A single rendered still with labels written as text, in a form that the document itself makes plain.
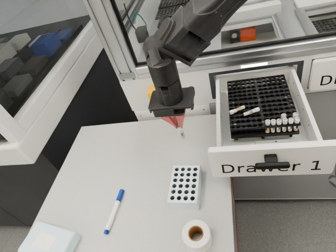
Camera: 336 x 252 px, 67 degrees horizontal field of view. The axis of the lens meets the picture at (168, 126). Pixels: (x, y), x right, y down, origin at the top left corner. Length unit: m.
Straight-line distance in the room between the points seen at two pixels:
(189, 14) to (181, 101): 0.19
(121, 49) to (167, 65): 0.40
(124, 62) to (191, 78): 0.24
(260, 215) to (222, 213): 0.85
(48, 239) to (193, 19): 0.68
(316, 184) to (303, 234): 0.27
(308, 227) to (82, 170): 1.16
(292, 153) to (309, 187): 0.82
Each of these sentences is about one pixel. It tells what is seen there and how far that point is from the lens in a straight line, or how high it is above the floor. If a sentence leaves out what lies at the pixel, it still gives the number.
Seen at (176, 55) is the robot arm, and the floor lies 1.18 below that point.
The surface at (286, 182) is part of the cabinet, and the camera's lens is 1.40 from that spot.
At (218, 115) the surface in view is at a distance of 0.76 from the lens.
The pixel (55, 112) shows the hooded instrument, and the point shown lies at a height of 0.85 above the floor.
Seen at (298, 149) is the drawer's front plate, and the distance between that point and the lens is 0.64.
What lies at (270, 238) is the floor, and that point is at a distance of 1.52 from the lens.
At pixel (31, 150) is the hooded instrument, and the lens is 1.05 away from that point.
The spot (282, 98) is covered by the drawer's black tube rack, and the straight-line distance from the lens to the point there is 0.80.
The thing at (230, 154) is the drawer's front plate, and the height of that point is 0.91.
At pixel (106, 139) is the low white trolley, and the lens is 1.03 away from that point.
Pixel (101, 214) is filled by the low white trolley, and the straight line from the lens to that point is 0.83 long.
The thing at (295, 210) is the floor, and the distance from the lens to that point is 1.60.
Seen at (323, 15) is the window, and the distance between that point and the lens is 0.87.
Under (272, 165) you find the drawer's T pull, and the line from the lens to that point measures 0.62.
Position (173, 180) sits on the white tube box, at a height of 0.79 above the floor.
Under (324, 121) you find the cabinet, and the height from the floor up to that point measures 0.65.
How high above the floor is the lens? 1.42
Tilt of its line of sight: 43 degrees down
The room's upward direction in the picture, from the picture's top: 19 degrees counter-clockwise
